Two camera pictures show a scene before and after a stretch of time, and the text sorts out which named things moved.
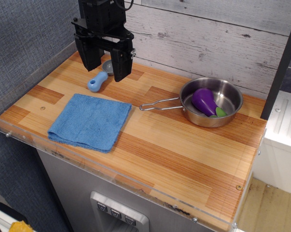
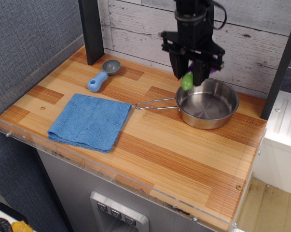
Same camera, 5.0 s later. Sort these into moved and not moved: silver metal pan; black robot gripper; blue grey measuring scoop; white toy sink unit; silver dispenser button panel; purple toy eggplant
Moved: black robot gripper; purple toy eggplant
Not moved: white toy sink unit; silver dispenser button panel; blue grey measuring scoop; silver metal pan
